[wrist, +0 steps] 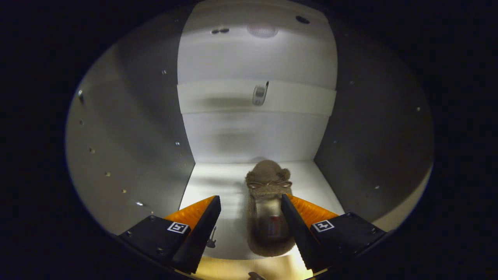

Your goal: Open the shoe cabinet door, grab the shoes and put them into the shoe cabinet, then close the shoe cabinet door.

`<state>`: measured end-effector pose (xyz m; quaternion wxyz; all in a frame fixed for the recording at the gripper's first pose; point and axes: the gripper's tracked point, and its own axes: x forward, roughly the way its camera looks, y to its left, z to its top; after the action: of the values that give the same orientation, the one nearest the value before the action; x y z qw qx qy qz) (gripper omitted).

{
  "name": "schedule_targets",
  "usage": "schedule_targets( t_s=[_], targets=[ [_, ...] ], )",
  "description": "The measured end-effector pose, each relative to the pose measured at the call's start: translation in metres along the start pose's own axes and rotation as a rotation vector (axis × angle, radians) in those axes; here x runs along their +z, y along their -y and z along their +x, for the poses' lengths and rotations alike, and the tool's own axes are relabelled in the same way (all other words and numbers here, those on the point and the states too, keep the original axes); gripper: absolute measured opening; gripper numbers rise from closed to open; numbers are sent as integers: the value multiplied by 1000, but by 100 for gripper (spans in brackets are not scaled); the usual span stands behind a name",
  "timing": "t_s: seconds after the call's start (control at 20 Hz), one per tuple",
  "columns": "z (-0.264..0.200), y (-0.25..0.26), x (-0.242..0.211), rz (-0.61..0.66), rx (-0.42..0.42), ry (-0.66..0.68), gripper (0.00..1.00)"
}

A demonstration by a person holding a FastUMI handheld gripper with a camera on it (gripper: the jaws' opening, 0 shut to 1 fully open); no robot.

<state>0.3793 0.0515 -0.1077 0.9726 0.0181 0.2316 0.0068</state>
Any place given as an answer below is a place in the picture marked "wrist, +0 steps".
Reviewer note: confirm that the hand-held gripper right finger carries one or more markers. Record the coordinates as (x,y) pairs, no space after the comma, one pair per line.
(299,237)

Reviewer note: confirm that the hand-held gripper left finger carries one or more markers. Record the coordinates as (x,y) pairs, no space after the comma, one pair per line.
(200,237)

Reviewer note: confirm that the dark grey shoe cabinet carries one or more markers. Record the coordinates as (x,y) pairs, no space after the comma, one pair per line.
(256,136)

